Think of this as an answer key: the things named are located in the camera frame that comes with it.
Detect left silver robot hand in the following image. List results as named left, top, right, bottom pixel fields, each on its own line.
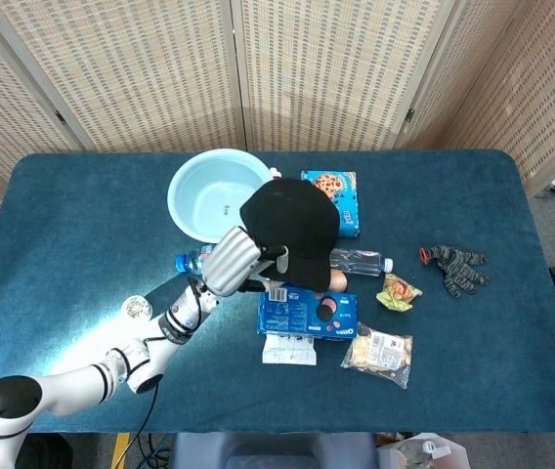
left=202, top=225, right=290, bottom=298

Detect black baseball cap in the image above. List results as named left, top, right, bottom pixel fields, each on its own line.
left=238, top=178, right=341, bottom=293

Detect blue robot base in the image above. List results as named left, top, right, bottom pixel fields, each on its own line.
left=168, top=432, right=380, bottom=469

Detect blue Oreo package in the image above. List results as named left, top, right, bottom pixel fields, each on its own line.
left=256, top=287, right=360, bottom=342

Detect blue chocolate chip cookie box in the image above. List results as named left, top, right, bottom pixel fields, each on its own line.
left=300, top=169, right=361, bottom=239

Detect blue label drink bottle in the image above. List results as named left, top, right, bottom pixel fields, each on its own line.
left=175, top=243, right=218, bottom=275

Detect light blue plastic basin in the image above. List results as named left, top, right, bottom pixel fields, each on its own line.
left=166, top=148, right=277, bottom=244

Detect small round lid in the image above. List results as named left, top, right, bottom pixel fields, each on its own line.
left=120, top=295, right=153, bottom=320

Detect white snack packet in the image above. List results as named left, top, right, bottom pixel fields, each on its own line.
left=262, top=333, right=318, bottom=365

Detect clear water bottle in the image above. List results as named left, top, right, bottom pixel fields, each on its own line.
left=328, top=247, right=395, bottom=277

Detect grey knit glove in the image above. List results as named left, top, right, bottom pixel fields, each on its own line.
left=419, top=244, right=491, bottom=298

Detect green snack bag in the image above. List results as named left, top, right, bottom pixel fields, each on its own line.
left=375, top=273, right=423, bottom=313

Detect clear bread package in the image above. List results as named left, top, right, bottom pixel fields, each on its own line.
left=340, top=321, right=414, bottom=391

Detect clear plastic bag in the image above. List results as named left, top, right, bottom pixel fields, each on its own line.
left=379, top=432, right=472, bottom=469

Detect woven folding screen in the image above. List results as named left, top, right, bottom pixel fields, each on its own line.
left=0, top=0, right=555, bottom=282

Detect floor cables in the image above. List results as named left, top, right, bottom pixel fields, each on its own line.
left=123, top=432, right=172, bottom=469

